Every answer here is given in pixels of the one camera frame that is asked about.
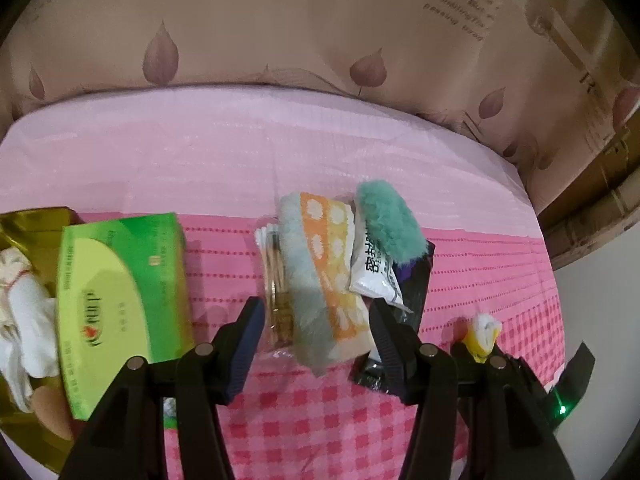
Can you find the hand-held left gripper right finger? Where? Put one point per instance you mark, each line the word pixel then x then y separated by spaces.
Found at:
pixel 387 355

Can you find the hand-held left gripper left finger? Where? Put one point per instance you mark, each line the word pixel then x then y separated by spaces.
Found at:
pixel 245 355

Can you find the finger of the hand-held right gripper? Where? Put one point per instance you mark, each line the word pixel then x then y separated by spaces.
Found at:
pixel 461 356

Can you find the yellow white soft toy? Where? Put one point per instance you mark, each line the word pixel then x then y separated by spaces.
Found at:
pixel 482 335

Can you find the white packet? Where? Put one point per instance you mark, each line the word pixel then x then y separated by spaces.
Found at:
pixel 372 270

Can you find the orange white patterned towel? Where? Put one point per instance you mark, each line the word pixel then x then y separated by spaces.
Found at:
pixel 320 270

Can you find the teal fluffy scrunchie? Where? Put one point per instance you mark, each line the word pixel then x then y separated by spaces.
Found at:
pixel 387 220

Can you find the brown makeup sponge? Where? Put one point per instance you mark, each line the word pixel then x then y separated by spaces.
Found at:
pixel 50 410

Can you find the white lace trim sock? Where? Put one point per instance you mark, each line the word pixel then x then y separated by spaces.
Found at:
pixel 14 375

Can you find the cream knotted sock pair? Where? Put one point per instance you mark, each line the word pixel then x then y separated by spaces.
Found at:
pixel 12 265

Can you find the gold tin box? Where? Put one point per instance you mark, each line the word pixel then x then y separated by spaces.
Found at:
pixel 35 220

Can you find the black plastic packet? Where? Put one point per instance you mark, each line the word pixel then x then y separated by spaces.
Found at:
pixel 415 285

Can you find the clear cotton swab jar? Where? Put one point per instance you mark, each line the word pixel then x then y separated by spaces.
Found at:
pixel 277 270

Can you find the green tissue box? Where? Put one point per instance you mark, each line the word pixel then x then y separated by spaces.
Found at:
pixel 115 300

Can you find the brown wooden door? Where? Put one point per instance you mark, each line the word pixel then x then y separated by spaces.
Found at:
pixel 590 210

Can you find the pink checked tablecloth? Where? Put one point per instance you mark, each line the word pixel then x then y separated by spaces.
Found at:
pixel 200 150

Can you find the beige leaf print curtain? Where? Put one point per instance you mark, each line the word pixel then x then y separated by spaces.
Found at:
pixel 250 25

